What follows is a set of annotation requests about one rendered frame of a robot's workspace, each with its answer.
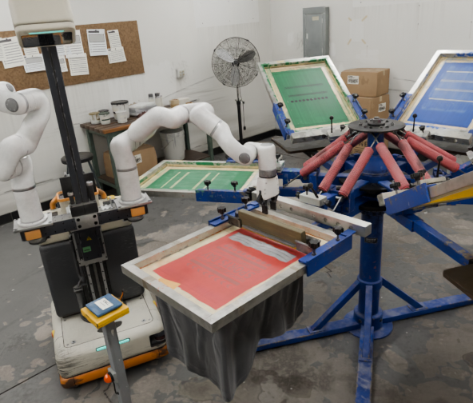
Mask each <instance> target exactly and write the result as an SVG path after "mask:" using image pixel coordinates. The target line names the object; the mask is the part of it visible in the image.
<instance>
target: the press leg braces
mask: <svg viewBox="0 0 473 403"><path fill-rule="evenodd" d="M381 277H382V276H381ZM382 286H384V287H385V288H387V289H389V290H390V291H392V292H393V293H394V294H395V295H397V296H398V297H400V298H402V299H403V300H405V301H406V302H407V303H408V304H410V305H407V307H408V308H409V309H410V310H411V311H412V312H414V311H417V310H421V309H428V307H426V305H425V304H424V303H422V302H418V301H416V300H415V299H414V298H412V297H410V296H409V295H407V294H406V293H405V292H404V291H402V290H401V289H399V288H398V287H396V286H395V285H393V284H392V283H391V282H389V281H388V280H386V279H385V278H383V277H382ZM359 290H360V283H359V282H358V280H356V281H355V282H354V283H353V284H352V285H351V286H350V287H349V288H348V289H347V290H346V291H345V292H344V293H343V294H342V295H341V296H340V297H339V298H338V299H337V300H336V301H335V302H334V303H333V304H332V305H331V306H330V307H329V308H328V309H327V311H326V312H325V313H324V314H323V315H322V316H321V317H320V318H319V319H318V320H317V321H316V322H315V323H314V324H313V325H310V326H306V328H307V329H308V331H309V333H310V334H312V333H319V332H322V331H326V328H325V327H324V326H325V324H326V323H327V322H328V321H329V320H330V319H331V318H332V317H333V316H334V315H335V314H336V313H337V312H338V311H339V310H340V309H341V308H342V307H343V306H344V305H345V304H346V303H347V302H348V301H349V300H350V299H351V298H352V297H353V296H354V295H355V294H356V293H357V292H358V291H359ZM371 328H372V285H366V290H365V311H364V339H363V347H360V356H359V361H366V362H372V349H370V342H371Z"/></svg>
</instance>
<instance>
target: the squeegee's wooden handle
mask: <svg viewBox="0 0 473 403"><path fill-rule="evenodd" d="M238 215H239V219H241V225H247V226H249V227H252V228H254V229H258V230H259V231H262V232H265V233H268V234H270V235H272V236H274V237H278V238H280V239H283V240H285V241H289V242H291V243H293V244H295V245H296V242H295V240H297V241H301V242H303V243H306V233H305V231H304V230H302V229H298V228H296V227H293V226H290V225H287V224H284V223H282V222H279V221H275V220H273V219H271V218H268V217H264V216H261V215H259V214H257V213H253V212H250V211H247V210H245V209H240V210H239V211H238Z"/></svg>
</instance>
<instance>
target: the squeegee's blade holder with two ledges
mask: <svg viewBox="0 0 473 403"><path fill-rule="evenodd" d="M242 228H245V229H248V230H251V231H252V232H255V233H258V234H260V235H263V236H265V237H269V238H271V239H273V240H275V241H278V242H281V243H283V244H285V245H289V246H291V247H293V248H296V245H295V244H293V243H291V242H289V241H285V240H283V239H280V238H278V237H274V236H272V235H270V234H268V233H265V232H262V231H259V230H258V229H254V228H252V227H249V226H247V225H242Z"/></svg>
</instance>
